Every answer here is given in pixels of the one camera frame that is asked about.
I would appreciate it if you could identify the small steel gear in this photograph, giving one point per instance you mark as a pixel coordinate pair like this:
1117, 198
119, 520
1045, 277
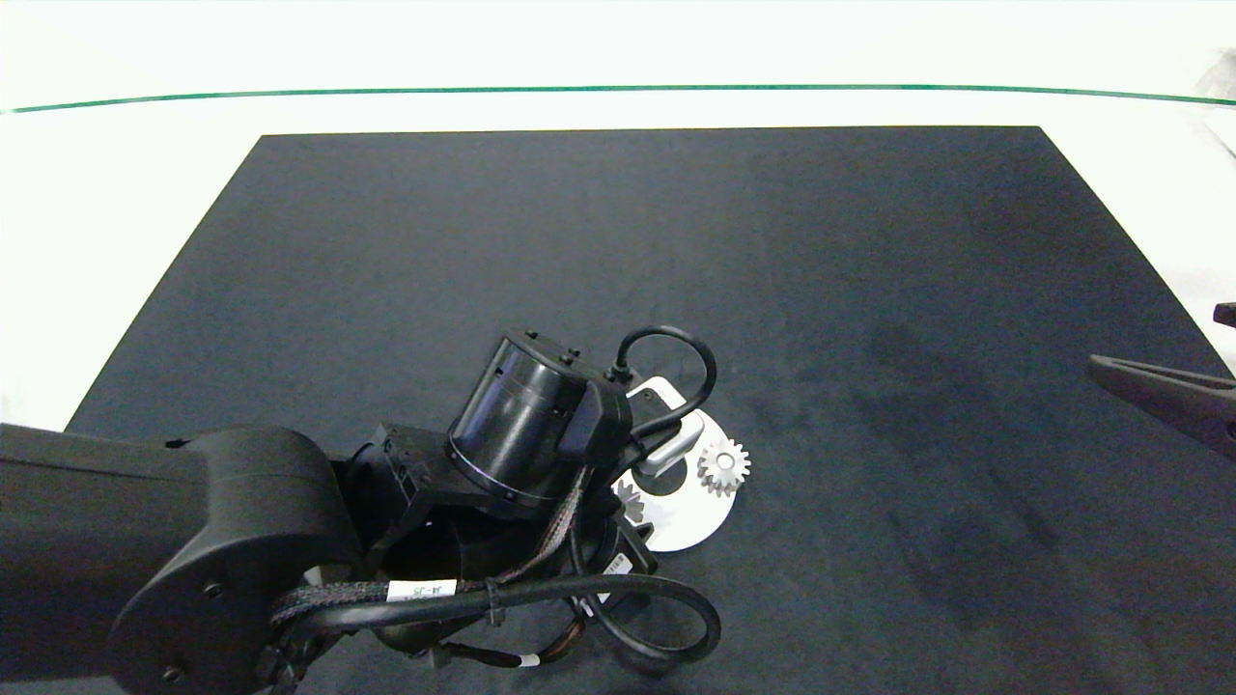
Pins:
735, 473
632, 504

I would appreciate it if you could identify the round white pinned plate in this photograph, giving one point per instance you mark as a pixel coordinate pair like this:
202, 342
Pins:
695, 526

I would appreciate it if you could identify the dark mat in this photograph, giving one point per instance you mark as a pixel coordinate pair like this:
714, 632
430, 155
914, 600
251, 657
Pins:
869, 290

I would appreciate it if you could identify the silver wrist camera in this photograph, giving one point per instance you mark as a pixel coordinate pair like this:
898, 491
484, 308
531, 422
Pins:
676, 446

